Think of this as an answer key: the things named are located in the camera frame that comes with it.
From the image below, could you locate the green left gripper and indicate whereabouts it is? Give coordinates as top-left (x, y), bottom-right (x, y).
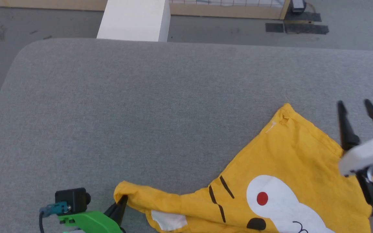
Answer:
top-left (58, 195), bottom-right (129, 233)

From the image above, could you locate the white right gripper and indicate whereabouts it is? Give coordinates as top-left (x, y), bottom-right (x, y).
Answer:
top-left (337, 99), bottom-right (373, 177)

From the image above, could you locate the yellow cartoon t-shirt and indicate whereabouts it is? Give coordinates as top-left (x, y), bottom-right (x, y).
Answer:
top-left (113, 103), bottom-right (373, 233)

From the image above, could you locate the long black floor tape patch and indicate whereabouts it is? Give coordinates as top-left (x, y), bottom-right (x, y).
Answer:
top-left (284, 22), bottom-right (330, 35)

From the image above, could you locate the dark floor tape under stand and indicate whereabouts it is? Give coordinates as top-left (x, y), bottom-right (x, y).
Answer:
top-left (285, 12), bottom-right (322, 23)

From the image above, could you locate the small black floor tape patch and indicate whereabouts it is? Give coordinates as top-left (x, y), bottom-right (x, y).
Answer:
top-left (265, 23), bottom-right (284, 33)

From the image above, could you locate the grey metal panel stand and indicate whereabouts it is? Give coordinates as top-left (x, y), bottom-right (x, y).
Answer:
top-left (290, 0), bottom-right (307, 13)

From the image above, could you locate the lemon print partition panel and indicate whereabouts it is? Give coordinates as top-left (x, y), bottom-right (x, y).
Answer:
top-left (0, 0), bottom-right (291, 20)

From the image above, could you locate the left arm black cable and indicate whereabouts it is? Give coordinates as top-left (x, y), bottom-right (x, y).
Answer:
top-left (39, 201), bottom-right (69, 233)

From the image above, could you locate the white box pedestal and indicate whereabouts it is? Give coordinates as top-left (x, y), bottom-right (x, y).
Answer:
top-left (96, 0), bottom-right (171, 43)

